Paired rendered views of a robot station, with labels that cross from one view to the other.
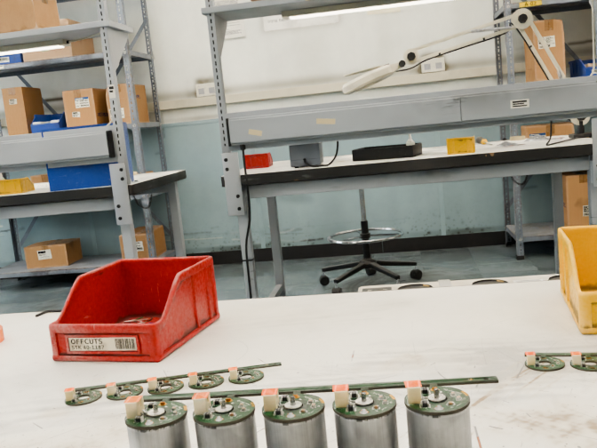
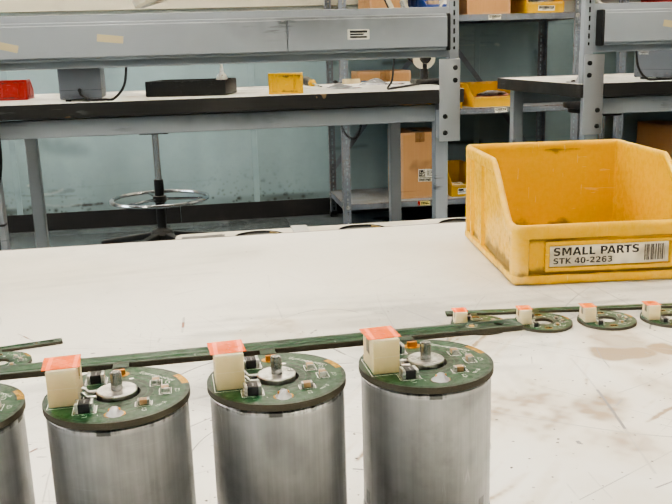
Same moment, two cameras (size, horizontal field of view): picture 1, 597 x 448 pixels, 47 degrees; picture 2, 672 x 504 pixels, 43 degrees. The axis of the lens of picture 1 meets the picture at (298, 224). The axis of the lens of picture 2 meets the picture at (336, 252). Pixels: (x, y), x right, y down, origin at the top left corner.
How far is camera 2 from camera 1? 13 cm
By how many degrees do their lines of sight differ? 18
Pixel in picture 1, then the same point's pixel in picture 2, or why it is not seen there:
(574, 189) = (409, 150)
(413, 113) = (227, 36)
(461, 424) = (482, 410)
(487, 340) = (385, 296)
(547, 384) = (494, 352)
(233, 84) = not seen: outside the picture
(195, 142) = not seen: outside the picture
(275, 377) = not seen: hidden behind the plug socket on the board
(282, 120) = (49, 33)
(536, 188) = (366, 147)
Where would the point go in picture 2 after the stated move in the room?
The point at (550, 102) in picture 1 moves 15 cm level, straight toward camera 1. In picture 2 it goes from (393, 35) to (395, 34)
